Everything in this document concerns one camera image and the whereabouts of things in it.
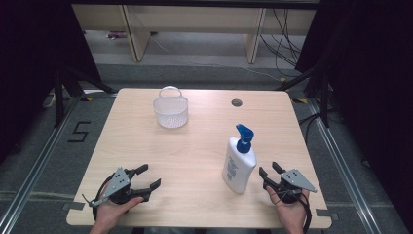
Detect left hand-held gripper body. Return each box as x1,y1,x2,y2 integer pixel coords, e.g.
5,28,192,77
88,167,152,208

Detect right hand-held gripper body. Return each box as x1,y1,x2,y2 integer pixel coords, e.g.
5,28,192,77
272,168,319,205

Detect white pump bottle blue cap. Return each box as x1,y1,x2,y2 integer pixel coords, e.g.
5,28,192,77
221,123,258,195

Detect white plastic basket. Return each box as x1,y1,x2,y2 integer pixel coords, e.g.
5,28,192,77
152,85,190,130

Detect person's left hand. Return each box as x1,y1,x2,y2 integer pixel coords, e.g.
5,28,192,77
94,183,145,230

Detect person's right hand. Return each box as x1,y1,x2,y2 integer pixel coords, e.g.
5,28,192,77
265,185,311,233

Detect black metal stand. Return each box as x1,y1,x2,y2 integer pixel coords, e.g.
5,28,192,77
275,61,332,129
53,64,119,129

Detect dark curtain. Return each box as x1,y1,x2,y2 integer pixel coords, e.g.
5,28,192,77
294,0,413,225
0,0,102,164

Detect wooden shelf unit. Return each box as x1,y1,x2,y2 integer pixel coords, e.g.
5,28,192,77
71,3,318,65

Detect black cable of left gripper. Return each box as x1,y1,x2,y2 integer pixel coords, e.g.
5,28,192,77
81,175,115,222

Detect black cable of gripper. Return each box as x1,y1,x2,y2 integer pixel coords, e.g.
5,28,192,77
271,190,313,234
81,175,115,222

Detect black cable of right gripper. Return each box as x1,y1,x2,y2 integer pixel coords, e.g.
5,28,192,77
271,190,313,234

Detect metal floor rail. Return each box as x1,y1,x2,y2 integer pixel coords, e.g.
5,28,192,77
0,96,82,234
308,97,383,234

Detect black hanging cables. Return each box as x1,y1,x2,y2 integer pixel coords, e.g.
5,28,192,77
259,8,304,78

